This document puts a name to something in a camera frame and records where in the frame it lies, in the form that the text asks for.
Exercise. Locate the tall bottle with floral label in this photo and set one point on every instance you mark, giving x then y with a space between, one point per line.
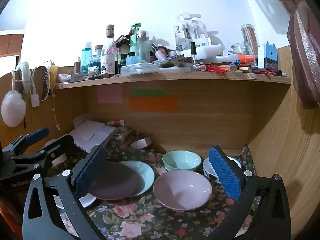
108 55

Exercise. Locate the blister pack of brushes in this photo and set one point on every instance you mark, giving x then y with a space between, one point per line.
192 32

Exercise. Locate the person's orange garment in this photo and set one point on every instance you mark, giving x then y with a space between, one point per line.
7 213

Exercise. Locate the pink cosmetic bottle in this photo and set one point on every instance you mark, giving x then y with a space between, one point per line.
158 53

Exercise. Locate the pink sticky note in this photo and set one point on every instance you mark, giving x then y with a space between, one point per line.
110 93

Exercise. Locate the stack of white papers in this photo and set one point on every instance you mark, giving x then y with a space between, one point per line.
90 132

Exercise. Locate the brown plate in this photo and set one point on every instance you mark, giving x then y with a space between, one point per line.
117 182

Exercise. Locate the green sticky note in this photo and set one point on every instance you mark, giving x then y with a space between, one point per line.
147 93

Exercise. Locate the teal liquid bottle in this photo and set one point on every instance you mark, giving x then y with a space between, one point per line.
86 57

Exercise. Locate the light blue plate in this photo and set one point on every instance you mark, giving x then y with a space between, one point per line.
147 175

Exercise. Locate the yellow cloth item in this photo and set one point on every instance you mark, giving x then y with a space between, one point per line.
53 75

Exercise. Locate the red and white tube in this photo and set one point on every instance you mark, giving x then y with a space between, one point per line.
116 122

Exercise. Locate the white charger plug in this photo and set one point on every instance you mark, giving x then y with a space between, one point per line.
35 100

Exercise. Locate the white plate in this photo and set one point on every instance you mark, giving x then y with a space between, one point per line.
87 200

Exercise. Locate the small white dish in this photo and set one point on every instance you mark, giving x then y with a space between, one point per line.
65 77

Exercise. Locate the blue pencil sharpener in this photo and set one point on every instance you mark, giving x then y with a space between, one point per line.
268 56

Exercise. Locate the stack of printed booklets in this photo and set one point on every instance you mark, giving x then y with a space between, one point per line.
123 135

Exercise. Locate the orange sticky note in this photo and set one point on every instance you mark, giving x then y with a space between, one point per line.
152 104

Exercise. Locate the black nail polish bottle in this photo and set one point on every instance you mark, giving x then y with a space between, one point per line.
193 52

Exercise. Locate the white mug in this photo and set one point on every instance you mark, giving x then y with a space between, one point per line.
60 159

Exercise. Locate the long white box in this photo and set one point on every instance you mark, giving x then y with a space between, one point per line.
207 51

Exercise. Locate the pink bowl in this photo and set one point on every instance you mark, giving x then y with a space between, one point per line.
182 187

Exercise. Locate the patterned headband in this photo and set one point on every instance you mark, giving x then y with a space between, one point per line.
45 80

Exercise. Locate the green pump bottle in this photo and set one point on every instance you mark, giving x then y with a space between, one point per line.
134 37

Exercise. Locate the clear plastic box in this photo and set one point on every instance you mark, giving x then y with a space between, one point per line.
140 69

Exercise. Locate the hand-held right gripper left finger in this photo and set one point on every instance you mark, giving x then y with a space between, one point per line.
90 172

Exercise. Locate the white bottle with orange cap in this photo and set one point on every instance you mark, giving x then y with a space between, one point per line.
246 59

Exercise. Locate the white fluffy puff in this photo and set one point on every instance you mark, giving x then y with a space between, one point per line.
12 110

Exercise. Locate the light blue jar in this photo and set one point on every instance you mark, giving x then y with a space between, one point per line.
133 60

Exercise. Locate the mint green bowl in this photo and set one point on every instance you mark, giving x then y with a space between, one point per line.
181 160

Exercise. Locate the floral tablecloth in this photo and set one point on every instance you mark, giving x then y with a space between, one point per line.
150 220

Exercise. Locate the clear jar of pencils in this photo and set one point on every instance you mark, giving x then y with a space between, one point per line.
249 38

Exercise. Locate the small white box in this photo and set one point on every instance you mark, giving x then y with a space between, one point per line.
140 143

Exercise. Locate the white bowl with black spots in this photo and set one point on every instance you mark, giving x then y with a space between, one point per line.
208 170

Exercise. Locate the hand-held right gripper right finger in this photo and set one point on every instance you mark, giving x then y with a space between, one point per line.
225 172

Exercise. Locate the clear bottle with silver cap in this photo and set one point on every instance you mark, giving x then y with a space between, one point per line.
143 47

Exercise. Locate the blue liquid bottle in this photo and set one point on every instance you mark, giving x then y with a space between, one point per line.
95 66

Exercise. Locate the empty glass jar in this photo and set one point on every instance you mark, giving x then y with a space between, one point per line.
241 48

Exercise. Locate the brown curtain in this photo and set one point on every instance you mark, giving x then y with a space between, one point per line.
305 55

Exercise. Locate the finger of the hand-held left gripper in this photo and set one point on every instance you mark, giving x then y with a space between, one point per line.
60 146
37 134

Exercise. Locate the brown wooden cabinet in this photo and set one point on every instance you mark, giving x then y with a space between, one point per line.
10 43

